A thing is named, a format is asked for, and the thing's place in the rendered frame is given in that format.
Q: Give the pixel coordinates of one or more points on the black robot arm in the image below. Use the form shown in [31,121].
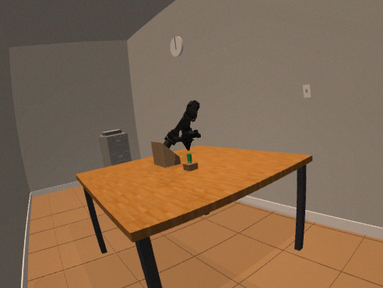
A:
[189,114]

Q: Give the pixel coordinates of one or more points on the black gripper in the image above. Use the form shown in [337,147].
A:
[185,140]

